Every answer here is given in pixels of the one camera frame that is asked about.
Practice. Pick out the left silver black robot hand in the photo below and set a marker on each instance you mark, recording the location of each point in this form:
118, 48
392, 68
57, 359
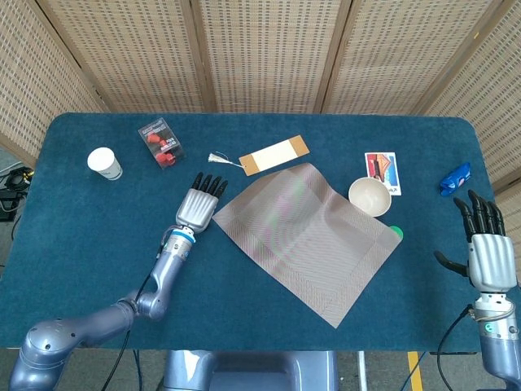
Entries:
197, 207

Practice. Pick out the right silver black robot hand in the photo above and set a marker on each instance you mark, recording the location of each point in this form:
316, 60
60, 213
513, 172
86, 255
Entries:
490, 260

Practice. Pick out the brown woven placemat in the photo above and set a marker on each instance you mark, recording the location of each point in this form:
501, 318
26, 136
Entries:
305, 244

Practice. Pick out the beige bowl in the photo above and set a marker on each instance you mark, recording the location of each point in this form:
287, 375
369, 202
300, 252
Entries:
369, 196

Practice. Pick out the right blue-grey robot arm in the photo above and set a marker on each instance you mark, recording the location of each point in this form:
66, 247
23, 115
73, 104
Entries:
498, 346

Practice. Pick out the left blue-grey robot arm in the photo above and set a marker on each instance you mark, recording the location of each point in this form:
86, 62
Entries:
167, 269

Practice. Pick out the clear box of red caps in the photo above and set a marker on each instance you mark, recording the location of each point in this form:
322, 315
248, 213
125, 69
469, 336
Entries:
160, 142

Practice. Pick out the blue snack packet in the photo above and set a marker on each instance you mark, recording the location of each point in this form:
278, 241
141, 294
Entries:
455, 180

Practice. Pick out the brown cream bookmark with tassel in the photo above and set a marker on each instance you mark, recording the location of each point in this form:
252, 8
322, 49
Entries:
277, 155

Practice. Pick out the green ball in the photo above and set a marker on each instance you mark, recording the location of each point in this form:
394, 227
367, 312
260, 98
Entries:
398, 233

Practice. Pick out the blue tablecloth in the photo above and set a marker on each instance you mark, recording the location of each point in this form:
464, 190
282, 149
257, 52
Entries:
102, 228

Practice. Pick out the white paper cup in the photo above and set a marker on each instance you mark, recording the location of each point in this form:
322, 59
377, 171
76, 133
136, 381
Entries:
102, 161

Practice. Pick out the colourful photo postcard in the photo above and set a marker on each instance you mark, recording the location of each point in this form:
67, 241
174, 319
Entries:
380, 163

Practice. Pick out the woven wooden folding screen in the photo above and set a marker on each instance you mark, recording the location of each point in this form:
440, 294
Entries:
264, 53

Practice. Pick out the silver table leg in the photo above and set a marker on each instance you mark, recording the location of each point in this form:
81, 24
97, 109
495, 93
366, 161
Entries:
361, 370

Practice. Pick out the blue-grey robot torso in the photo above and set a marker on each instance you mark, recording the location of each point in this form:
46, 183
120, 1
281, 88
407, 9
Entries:
244, 370

